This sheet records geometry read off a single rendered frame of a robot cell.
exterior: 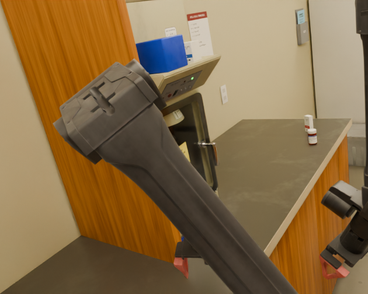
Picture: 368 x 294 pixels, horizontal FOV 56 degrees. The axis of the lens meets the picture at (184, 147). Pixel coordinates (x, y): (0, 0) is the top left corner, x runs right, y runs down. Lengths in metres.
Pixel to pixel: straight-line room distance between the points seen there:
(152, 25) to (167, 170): 0.86
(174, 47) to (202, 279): 0.66
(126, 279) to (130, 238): 0.15
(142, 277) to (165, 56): 0.65
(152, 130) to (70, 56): 0.80
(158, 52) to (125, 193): 0.44
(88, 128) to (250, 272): 0.19
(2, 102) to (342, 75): 3.36
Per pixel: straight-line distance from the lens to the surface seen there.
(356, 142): 3.71
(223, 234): 0.31
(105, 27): 0.93
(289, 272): 1.46
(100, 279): 1.18
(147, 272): 1.13
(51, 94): 1.20
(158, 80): 0.96
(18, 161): 1.30
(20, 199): 1.32
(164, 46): 0.97
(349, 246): 0.89
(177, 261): 0.83
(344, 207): 0.84
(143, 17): 1.09
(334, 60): 3.98
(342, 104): 4.07
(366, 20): 0.66
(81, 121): 0.29
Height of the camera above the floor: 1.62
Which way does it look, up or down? 19 degrees down
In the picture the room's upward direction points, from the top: 12 degrees counter-clockwise
